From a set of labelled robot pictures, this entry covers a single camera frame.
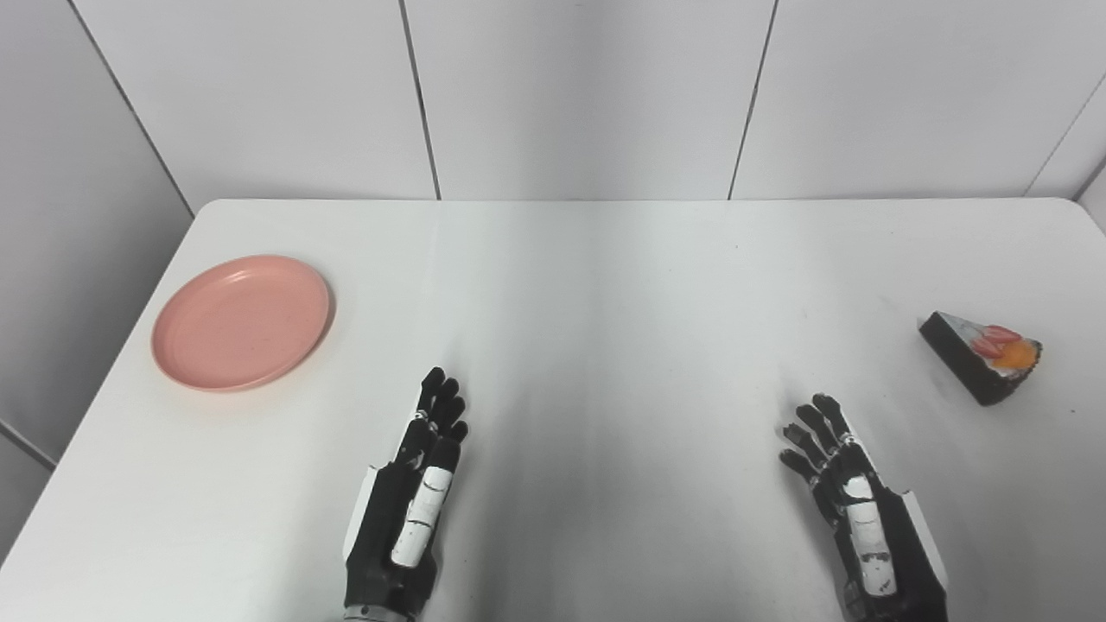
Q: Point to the chocolate cake slice with fruit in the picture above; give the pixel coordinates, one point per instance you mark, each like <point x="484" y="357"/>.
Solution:
<point x="981" y="354"/>

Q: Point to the pink round plate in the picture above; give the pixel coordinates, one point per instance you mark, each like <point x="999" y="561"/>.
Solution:
<point x="242" y="321"/>

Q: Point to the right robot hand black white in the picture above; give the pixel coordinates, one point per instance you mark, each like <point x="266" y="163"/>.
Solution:
<point x="868" y="518"/>

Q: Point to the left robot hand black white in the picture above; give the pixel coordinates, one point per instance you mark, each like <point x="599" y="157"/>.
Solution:
<point x="406" y="505"/>

